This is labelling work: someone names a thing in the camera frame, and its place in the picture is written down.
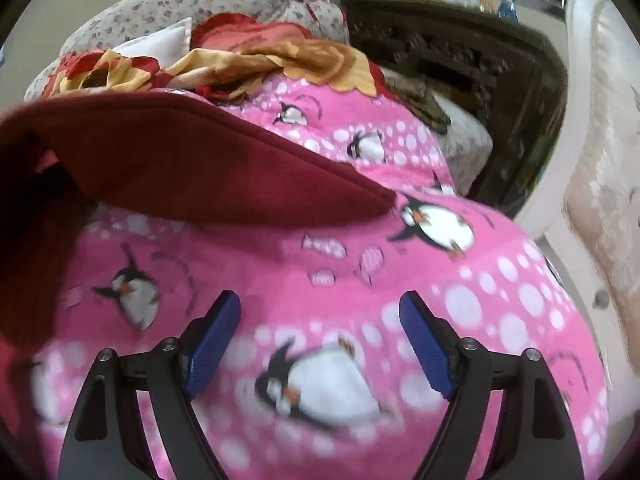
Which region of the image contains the dark carved wooden cabinet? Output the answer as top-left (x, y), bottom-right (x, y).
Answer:
top-left (341, 0), bottom-right (567, 217)

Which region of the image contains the floral padded headboard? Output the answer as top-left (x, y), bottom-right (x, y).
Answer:
top-left (24, 0), bottom-right (349, 102)

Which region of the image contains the pink penguin quilt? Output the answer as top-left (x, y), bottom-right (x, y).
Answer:
top-left (32, 75), bottom-right (608, 479)

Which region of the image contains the red and yellow blanket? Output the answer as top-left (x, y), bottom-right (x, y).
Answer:
top-left (41, 37), bottom-right (383, 101)

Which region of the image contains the red heart cushion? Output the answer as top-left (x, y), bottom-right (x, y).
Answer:
top-left (191, 13), bottom-right (314, 52)

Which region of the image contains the cream upholstered chair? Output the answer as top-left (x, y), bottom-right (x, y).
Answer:
top-left (514, 0), bottom-right (640, 380)

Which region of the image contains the white pillow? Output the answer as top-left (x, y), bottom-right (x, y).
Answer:
top-left (113, 18), bottom-right (192, 68)

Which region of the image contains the dark red fleece garment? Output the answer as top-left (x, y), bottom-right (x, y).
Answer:
top-left (1, 92), bottom-right (396, 349)

